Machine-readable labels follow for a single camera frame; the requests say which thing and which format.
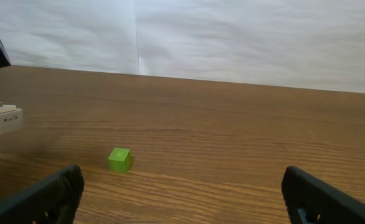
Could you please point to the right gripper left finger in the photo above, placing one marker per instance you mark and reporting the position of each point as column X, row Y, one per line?
column 45, row 199

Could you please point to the green cube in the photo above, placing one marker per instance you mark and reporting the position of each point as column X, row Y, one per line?
column 119, row 160

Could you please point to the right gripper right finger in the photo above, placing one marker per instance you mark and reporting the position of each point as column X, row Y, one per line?
column 319, row 199

